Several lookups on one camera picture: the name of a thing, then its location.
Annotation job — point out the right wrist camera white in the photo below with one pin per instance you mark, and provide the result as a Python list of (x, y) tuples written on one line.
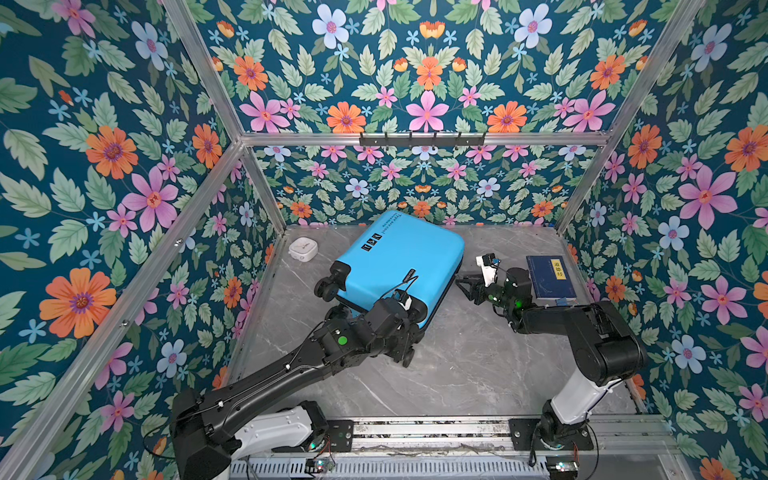
[(489, 264)]

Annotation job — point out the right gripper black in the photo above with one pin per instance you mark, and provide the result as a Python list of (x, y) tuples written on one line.
[(478, 288)]

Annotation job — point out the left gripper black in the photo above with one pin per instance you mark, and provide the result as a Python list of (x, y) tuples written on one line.
[(410, 341)]

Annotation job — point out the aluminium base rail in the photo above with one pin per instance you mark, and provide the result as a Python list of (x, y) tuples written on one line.
[(613, 434)]

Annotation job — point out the black coat hook rail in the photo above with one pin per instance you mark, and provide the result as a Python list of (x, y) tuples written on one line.
[(411, 139)]

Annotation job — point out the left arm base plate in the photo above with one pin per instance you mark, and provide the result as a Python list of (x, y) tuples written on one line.
[(334, 436)]

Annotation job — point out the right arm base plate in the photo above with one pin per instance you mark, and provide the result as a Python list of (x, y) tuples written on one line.
[(549, 434)]

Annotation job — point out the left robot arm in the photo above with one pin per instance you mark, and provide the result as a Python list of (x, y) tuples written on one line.
[(206, 429)]

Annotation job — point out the white round device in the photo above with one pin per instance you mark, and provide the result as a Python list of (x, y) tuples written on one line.
[(303, 249)]

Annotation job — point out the blue suitcase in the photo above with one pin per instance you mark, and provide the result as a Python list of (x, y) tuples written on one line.
[(398, 253)]

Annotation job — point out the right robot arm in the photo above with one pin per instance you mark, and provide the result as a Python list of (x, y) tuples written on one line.
[(605, 350)]

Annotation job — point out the dark blue book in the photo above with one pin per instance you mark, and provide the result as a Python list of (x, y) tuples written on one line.
[(550, 278)]

